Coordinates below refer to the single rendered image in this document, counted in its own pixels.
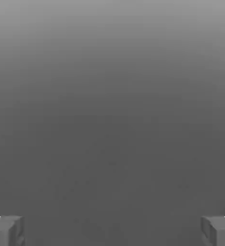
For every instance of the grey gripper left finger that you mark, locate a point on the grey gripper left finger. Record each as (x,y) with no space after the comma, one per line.
(4,231)

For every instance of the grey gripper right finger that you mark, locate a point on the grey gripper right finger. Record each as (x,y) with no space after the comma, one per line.
(220,231)

